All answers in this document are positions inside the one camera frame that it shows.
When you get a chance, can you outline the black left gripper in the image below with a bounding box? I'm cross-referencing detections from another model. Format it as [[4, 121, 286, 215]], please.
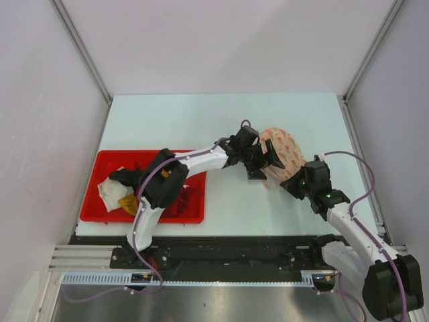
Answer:
[[240, 139, 284, 180]]

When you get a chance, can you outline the left aluminium frame post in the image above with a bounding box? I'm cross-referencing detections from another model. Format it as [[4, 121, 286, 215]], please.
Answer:
[[50, 0, 113, 106]]

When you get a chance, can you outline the dark red garment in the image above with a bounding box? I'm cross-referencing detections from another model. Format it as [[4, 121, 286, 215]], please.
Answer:
[[133, 160, 204, 217]]

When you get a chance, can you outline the red plastic bin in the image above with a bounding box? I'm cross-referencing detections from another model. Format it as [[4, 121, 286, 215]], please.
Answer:
[[80, 150, 206, 224]]

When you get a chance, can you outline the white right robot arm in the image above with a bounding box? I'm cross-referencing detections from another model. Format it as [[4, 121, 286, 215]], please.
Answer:
[[280, 160, 424, 321]]

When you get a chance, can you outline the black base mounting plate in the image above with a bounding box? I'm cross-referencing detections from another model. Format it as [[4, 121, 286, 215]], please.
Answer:
[[110, 235, 337, 270]]

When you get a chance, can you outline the black garment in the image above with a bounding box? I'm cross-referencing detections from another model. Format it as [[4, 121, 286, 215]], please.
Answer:
[[109, 168, 143, 187]]

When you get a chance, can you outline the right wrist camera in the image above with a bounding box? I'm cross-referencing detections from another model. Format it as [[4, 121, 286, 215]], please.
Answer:
[[314, 153, 328, 164]]

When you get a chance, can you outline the aluminium frame post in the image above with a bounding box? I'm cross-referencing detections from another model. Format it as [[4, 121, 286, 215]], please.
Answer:
[[50, 0, 113, 106], [342, 0, 406, 104]]

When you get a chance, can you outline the white garment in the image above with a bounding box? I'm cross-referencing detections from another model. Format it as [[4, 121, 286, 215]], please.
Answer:
[[97, 177, 133, 213]]

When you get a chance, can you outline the right aluminium frame post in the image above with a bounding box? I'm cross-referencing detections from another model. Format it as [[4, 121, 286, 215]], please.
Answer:
[[342, 0, 406, 104]]

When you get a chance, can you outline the white slotted cable duct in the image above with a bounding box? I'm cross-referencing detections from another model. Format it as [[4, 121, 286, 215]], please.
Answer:
[[62, 272, 314, 288]]

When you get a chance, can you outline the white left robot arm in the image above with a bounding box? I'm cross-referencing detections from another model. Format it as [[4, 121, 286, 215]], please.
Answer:
[[124, 125, 285, 268]]

